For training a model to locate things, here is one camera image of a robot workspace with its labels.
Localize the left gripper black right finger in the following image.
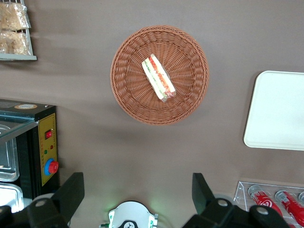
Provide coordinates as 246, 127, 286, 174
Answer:
181, 172, 292, 228

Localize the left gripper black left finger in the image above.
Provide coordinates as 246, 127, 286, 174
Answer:
0, 172, 85, 228

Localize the triangle sandwich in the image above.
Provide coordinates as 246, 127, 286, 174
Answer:
141, 53, 177, 103

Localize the cream plastic tray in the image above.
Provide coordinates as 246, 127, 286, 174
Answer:
243, 70, 304, 152

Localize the round brown wicker basket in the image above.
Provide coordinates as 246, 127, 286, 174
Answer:
110, 25, 210, 126

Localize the tray of packaged snacks right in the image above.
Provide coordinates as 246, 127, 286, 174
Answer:
0, 0, 38, 61

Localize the clear acrylic bottle rack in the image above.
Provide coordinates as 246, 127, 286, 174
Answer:
233, 180, 304, 228

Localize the steel warmer pan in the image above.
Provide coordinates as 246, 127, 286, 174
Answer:
0, 123, 20, 182
0, 182, 24, 213

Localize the red cola bottle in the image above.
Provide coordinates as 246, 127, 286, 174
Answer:
247, 185, 285, 228
275, 190, 304, 227

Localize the black food warmer cabinet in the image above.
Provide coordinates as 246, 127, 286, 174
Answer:
0, 98, 60, 213

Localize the clear bag of snacks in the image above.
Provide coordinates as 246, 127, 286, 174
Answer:
0, 2, 31, 30
0, 30, 31, 56

